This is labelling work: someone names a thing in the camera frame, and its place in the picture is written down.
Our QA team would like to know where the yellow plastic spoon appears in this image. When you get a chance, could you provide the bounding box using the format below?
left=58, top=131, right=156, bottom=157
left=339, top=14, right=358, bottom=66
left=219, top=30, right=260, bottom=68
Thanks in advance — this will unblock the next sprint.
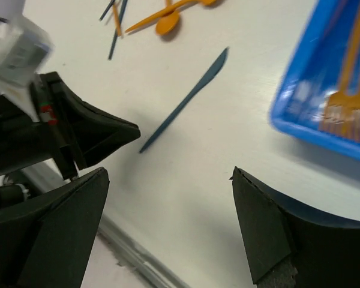
left=155, top=10, right=180, bottom=36
left=125, top=0, right=217, bottom=33

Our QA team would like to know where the blue plastic knife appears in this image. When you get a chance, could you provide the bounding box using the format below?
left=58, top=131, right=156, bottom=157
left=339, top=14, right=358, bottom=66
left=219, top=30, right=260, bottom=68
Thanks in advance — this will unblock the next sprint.
left=139, top=47, right=229, bottom=154

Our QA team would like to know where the blue chopstick slanted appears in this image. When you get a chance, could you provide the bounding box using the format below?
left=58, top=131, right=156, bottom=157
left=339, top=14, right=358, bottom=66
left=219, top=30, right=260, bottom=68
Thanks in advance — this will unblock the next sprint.
left=99, top=0, right=115, bottom=21

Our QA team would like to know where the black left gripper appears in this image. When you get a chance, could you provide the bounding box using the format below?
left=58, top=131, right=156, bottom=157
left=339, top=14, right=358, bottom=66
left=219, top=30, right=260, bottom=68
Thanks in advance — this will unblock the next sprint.
left=0, top=71, right=140, bottom=179

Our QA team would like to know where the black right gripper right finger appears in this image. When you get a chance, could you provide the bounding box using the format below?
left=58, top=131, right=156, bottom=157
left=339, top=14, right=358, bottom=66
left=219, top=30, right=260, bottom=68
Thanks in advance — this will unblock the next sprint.
left=231, top=168, right=360, bottom=287

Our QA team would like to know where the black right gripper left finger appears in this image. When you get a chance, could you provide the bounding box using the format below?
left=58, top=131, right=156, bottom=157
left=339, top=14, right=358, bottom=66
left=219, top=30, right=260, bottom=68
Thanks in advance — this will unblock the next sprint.
left=0, top=167, right=109, bottom=287

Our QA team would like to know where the blue chopstick upright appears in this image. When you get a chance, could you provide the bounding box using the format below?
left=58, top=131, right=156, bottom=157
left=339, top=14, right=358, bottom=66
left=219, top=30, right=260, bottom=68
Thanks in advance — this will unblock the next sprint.
left=108, top=0, right=128, bottom=60

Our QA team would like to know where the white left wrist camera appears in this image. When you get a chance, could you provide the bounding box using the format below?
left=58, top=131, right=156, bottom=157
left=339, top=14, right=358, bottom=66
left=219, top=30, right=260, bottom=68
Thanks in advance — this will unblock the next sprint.
left=0, top=15, right=53, bottom=122

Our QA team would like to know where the yellow chopstick left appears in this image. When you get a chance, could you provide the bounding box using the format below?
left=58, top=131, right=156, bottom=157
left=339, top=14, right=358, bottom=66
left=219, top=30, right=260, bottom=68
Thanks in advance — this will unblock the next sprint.
left=112, top=3, right=122, bottom=37

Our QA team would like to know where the red plastic fork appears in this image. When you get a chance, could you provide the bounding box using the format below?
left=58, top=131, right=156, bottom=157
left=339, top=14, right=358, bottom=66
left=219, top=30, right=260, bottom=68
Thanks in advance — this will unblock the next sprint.
left=320, top=0, right=349, bottom=52

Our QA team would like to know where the blue divided plastic bin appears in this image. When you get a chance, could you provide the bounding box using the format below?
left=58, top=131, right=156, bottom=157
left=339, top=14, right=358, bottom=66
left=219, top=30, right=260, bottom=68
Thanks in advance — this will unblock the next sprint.
left=270, top=1, right=360, bottom=160

